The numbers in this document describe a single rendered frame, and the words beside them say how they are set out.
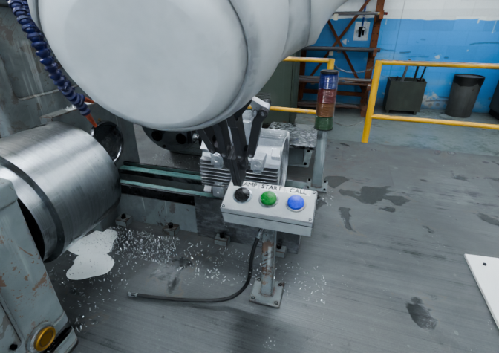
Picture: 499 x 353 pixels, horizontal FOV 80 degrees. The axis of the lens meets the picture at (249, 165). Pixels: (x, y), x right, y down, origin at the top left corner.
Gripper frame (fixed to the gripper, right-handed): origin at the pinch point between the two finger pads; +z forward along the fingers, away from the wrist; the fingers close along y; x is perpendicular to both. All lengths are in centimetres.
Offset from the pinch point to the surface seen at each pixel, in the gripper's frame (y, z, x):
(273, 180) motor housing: -3.0, 17.6, -11.9
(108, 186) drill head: 29.5, 9.5, 1.9
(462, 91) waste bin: -197, 253, -407
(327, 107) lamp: -13, 24, -49
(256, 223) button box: -3.2, 11.4, 3.5
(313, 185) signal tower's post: -11, 52, -38
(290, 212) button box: -9.3, 8.1, 2.2
